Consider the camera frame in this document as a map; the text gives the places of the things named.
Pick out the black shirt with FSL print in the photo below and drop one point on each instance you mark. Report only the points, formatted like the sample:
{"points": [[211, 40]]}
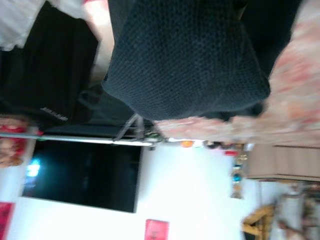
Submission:
{"points": [[45, 75]]}

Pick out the orange toy ball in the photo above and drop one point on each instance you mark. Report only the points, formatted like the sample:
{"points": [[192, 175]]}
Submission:
{"points": [[187, 144]]}

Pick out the gold blue trophy ornament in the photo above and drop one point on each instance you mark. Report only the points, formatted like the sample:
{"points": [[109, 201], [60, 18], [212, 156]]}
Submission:
{"points": [[237, 177]]}

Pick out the black television console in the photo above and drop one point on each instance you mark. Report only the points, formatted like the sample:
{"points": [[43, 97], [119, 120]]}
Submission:
{"points": [[105, 110]]}

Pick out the yellow wooden stool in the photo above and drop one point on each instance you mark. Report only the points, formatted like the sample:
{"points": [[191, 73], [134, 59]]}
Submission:
{"points": [[257, 220]]}

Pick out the light wooden cabinet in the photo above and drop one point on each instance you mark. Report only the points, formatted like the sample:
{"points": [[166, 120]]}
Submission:
{"points": [[287, 162]]}

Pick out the silver metal clothes rack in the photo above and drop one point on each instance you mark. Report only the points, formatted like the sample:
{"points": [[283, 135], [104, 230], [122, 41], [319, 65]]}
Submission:
{"points": [[75, 138]]}

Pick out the black flat screen television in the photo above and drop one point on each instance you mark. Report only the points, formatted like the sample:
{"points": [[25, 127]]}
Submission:
{"points": [[87, 175]]}

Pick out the red laughing buddha statue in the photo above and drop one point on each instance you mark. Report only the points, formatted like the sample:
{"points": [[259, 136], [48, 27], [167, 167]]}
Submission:
{"points": [[12, 150]]}

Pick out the red wall poster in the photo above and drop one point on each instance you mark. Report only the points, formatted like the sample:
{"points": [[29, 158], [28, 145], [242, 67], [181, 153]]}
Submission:
{"points": [[157, 230], [6, 220]]}

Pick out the white gold figurine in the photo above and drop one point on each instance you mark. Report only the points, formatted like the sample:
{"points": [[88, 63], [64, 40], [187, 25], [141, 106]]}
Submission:
{"points": [[292, 200]]}

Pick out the black polo shirt round logo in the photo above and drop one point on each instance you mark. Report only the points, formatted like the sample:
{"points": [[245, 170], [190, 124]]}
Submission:
{"points": [[187, 62]]}

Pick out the marble top folding table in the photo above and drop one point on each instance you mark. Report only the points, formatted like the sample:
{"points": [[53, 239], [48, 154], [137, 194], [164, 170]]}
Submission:
{"points": [[287, 87]]}

